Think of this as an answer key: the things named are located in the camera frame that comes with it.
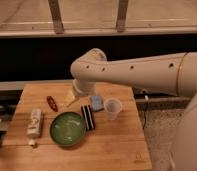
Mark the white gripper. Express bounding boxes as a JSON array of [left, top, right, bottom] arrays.
[[66, 79, 95, 107]]

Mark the green ceramic bowl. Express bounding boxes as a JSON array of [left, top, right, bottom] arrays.
[[49, 112, 86, 147]]

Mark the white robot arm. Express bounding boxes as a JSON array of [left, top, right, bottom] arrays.
[[70, 48, 197, 171]]

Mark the black striped eraser block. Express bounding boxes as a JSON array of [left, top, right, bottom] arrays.
[[81, 105, 95, 131]]

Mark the blue sponge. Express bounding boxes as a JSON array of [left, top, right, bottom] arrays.
[[90, 95, 103, 112]]

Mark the red chili pepper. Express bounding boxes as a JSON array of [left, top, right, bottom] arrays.
[[47, 96, 58, 112]]

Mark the white tube bottle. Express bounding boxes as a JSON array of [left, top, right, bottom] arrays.
[[27, 108, 43, 147]]

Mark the black cable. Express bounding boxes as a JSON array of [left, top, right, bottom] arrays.
[[140, 94, 150, 131]]

